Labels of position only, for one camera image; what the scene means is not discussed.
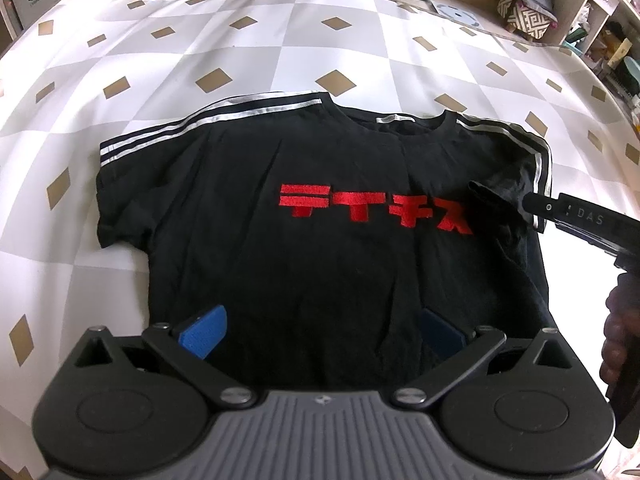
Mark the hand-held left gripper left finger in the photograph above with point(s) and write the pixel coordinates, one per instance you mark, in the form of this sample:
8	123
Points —
202	330

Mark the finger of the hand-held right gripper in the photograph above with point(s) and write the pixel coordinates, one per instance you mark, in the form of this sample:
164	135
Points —
542	207

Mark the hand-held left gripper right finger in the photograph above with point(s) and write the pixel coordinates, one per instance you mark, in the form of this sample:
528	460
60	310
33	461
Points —
440	332

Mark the black t-shirt with red print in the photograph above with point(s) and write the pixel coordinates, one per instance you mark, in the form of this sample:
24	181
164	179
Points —
300	270

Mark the person's right hand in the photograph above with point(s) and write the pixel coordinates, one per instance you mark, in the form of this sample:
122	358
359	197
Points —
617	330

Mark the patterned storage basket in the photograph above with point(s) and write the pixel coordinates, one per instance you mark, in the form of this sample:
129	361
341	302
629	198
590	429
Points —
525	17

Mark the white shelf unit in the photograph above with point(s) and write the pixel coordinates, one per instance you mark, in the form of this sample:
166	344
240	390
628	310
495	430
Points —
600	10

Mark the round white blue disc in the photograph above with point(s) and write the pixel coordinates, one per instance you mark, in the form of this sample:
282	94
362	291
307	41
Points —
457	14

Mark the grey white checkered tablecloth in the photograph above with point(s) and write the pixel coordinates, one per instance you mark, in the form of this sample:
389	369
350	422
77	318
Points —
150	60

